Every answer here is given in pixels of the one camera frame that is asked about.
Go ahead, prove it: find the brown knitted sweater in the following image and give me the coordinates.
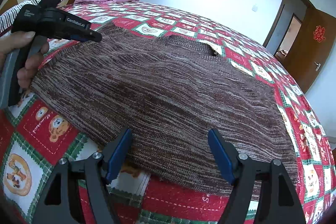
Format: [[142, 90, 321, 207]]
[[31, 23, 298, 195]]

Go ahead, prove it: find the person's left hand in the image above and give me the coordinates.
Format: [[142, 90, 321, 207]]
[[1, 31, 49, 89]]

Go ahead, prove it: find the striped pillow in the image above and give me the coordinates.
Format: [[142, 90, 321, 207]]
[[0, 0, 73, 33]]

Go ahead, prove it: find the red checkered bear quilt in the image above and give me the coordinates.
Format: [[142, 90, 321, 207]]
[[1, 2, 335, 223]]

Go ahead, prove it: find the brown wooden door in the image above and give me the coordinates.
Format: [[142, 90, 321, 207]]
[[263, 0, 335, 93]]

